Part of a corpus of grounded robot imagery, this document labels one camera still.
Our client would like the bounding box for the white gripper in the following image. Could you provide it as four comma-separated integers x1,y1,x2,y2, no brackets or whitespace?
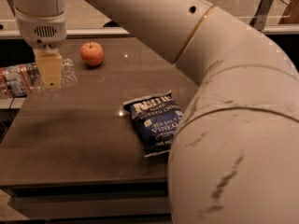
15,9,66,90

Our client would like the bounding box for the clear plastic water bottle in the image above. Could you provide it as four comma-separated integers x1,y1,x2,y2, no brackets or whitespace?
0,59,78,99

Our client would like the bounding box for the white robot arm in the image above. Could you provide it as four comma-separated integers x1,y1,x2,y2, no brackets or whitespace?
13,0,299,224

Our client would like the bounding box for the red apple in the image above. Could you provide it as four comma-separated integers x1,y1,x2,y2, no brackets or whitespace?
80,41,105,66

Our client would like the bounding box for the grey table with drawers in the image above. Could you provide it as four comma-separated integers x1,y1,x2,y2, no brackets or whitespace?
0,38,197,224

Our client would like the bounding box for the blue potato chips bag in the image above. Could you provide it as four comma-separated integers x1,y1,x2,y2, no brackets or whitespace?
123,91,183,158

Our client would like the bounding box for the glass railing panel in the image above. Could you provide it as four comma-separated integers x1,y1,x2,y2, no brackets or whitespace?
0,0,299,33

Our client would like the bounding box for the right metal railing bracket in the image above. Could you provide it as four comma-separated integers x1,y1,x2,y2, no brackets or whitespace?
249,0,274,31

